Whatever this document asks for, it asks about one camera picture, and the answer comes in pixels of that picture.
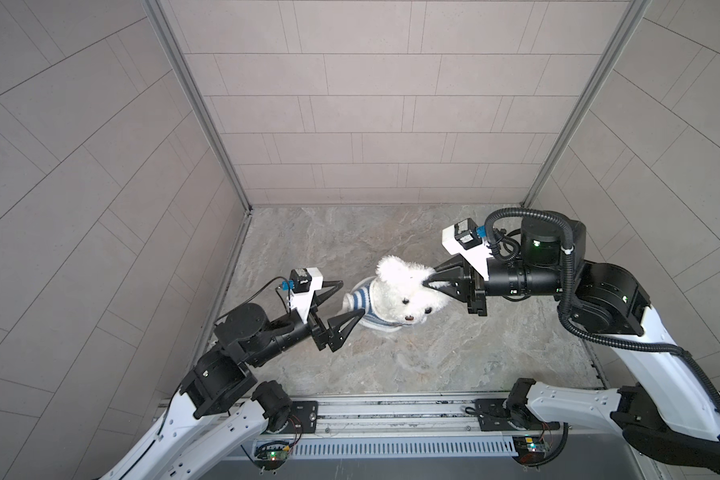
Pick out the white teddy bear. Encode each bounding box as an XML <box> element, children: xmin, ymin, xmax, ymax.
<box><xmin>365</xmin><ymin>256</ymin><xmax>450</xmax><ymax>332</ymax></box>

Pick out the corner aluminium profile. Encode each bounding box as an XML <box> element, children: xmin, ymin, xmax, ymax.
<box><xmin>142</xmin><ymin>0</ymin><xmax>252</xmax><ymax>216</ymax></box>
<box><xmin>520</xmin><ymin>0</ymin><xmax>652</xmax><ymax>208</ymax></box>

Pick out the right green circuit board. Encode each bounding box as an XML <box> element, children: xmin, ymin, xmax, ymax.
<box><xmin>512</xmin><ymin>436</ymin><xmax>552</xmax><ymax>465</ymax></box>

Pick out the green circuit board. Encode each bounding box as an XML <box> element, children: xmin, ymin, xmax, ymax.
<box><xmin>512</xmin><ymin>436</ymin><xmax>552</xmax><ymax>465</ymax></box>
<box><xmin>254</xmin><ymin>441</ymin><xmax>293</xmax><ymax>471</ymax></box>

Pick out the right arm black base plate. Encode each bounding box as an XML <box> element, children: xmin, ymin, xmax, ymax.
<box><xmin>464</xmin><ymin>399</ymin><xmax>561</xmax><ymax>431</ymax></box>

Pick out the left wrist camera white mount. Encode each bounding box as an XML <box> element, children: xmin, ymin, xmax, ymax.
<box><xmin>280</xmin><ymin>267</ymin><xmax>324</xmax><ymax>324</ymax></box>

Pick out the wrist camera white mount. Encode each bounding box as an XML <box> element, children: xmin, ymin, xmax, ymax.
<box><xmin>280</xmin><ymin>267</ymin><xmax>324</xmax><ymax>324</ymax></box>
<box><xmin>440</xmin><ymin>218</ymin><xmax>494</xmax><ymax>281</ymax></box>

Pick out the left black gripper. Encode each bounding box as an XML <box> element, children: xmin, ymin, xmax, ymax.
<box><xmin>240</xmin><ymin>284</ymin><xmax>361</xmax><ymax>370</ymax></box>

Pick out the left corner aluminium profile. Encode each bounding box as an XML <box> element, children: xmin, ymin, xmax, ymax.
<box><xmin>142</xmin><ymin>0</ymin><xmax>252</xmax><ymax>216</ymax></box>

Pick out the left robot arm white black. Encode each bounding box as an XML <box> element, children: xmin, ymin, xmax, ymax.
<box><xmin>104</xmin><ymin>268</ymin><xmax>370</xmax><ymax>479</ymax></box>

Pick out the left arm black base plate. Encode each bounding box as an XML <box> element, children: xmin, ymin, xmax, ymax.
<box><xmin>265</xmin><ymin>401</ymin><xmax>319</xmax><ymax>435</ymax></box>

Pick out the left green circuit board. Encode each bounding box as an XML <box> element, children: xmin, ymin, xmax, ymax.
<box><xmin>254</xmin><ymin>441</ymin><xmax>293</xmax><ymax>471</ymax></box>

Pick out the right corner aluminium profile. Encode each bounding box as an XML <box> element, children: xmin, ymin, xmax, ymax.
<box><xmin>520</xmin><ymin>0</ymin><xmax>652</xmax><ymax>208</ymax></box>

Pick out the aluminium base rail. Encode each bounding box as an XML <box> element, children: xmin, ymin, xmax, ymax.
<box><xmin>145</xmin><ymin>392</ymin><xmax>646</xmax><ymax>442</ymax></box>

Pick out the blue white striped sweater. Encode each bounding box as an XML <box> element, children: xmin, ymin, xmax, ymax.
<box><xmin>339</xmin><ymin>277</ymin><xmax>403</xmax><ymax>333</ymax></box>

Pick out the black corrugated cable conduit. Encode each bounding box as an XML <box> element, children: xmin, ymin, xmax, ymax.
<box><xmin>483</xmin><ymin>206</ymin><xmax>720</xmax><ymax>439</ymax></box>

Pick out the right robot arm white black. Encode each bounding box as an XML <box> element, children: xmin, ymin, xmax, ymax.
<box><xmin>426</xmin><ymin>207</ymin><xmax>720</xmax><ymax>476</ymax></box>

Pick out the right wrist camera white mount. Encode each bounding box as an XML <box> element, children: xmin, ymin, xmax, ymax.
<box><xmin>440</xmin><ymin>218</ymin><xmax>494</xmax><ymax>281</ymax></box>

